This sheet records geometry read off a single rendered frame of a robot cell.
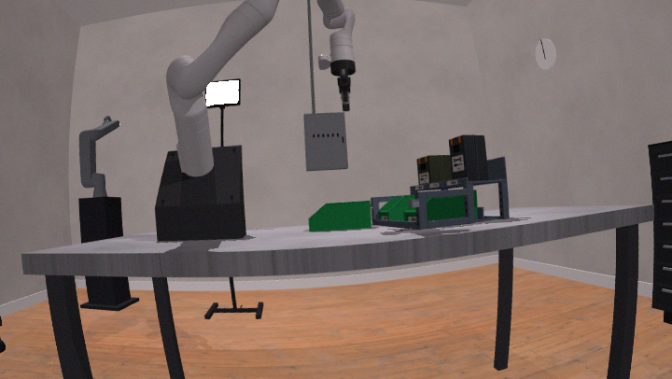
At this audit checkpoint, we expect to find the olive green tool case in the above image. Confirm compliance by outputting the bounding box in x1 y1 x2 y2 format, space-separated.
417 155 453 185

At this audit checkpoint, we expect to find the green bin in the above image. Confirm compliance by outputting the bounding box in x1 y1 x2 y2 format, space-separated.
308 201 371 232
379 195 415 221
406 189 478 222

